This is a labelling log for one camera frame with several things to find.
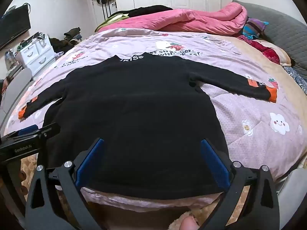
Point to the black t-shirt with orange print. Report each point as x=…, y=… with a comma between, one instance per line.
x=134, y=112

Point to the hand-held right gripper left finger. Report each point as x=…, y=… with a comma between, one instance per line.
x=90, y=163

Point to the white drawer unit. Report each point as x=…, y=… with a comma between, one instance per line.
x=36, y=57

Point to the pink duvet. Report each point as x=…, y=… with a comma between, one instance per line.
x=191, y=20

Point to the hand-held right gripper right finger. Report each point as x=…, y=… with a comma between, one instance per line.
x=215, y=165

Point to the grey quilted headboard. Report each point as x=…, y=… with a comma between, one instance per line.
x=283, y=28

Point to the lilac cloth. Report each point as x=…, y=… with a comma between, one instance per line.
x=59, y=54

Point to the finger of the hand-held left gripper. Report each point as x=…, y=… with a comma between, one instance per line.
x=49, y=129
x=25, y=129

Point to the tan plush clothing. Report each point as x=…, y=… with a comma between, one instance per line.
x=173, y=222

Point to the green and black clothes pile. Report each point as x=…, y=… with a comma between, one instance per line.
x=144, y=11

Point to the person's right hand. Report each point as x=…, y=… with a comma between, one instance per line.
x=189, y=224

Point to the red blanket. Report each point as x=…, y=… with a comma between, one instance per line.
x=266, y=50

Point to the green cloth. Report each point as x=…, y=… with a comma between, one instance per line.
x=110, y=21

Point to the pile of black clothes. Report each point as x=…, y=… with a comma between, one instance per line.
x=58, y=44

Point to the pink strawberry print quilt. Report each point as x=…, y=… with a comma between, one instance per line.
x=239, y=115

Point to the colourful patterned pillow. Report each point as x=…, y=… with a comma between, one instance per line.
x=254, y=27

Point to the white door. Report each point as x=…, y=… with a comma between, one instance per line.
x=99, y=12

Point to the blue floral pillow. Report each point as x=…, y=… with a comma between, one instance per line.
x=296, y=76

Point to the black television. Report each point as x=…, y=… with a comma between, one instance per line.
x=14, y=26

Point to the olive jacket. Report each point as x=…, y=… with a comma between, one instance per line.
x=73, y=34

